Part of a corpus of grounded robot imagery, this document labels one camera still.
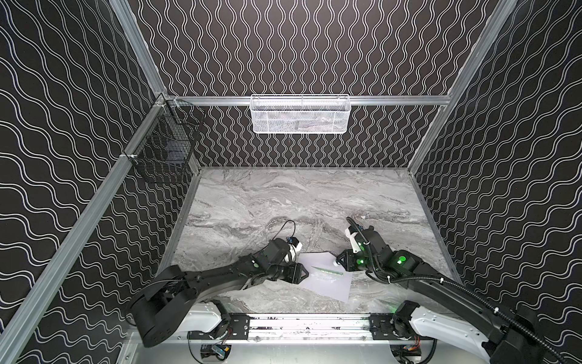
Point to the white wire mesh basket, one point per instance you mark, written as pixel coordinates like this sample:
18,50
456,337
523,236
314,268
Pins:
300,114

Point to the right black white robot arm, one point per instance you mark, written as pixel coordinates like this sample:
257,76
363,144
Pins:
490,331

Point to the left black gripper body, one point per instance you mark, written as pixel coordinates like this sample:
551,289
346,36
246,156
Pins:
291,272

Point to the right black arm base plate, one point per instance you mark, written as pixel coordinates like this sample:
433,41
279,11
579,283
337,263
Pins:
383,327

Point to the white letter with green border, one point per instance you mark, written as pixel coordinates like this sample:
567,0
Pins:
328,271

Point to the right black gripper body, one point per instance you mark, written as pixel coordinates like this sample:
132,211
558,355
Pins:
348,260

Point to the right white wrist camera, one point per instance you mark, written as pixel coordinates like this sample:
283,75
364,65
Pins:
352,234

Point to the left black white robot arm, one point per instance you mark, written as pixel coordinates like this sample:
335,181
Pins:
161,306

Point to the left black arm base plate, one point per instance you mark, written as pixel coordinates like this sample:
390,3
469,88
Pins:
234,328

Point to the aluminium front rail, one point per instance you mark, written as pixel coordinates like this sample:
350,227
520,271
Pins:
289,328

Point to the lavender envelope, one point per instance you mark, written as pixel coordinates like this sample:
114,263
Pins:
331,286

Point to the black wire basket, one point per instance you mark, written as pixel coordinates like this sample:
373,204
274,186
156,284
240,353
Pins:
163,155

